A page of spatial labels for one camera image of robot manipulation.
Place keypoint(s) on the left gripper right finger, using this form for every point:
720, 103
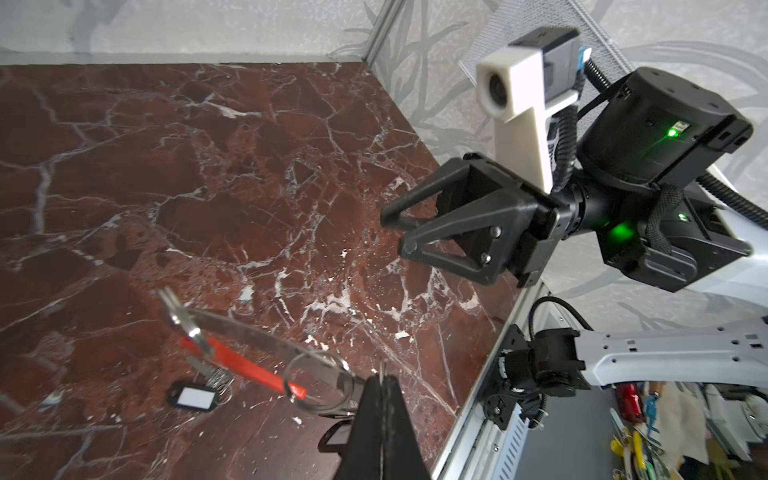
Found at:
400, 453

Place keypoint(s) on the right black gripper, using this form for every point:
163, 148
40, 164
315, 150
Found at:
477, 233

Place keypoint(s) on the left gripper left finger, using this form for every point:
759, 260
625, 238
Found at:
363, 457

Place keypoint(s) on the metal keyring plate red handle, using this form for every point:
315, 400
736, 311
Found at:
222, 348

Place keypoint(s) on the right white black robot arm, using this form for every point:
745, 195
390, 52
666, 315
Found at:
639, 179

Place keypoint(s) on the aluminium frame profiles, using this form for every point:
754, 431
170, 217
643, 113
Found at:
197, 31

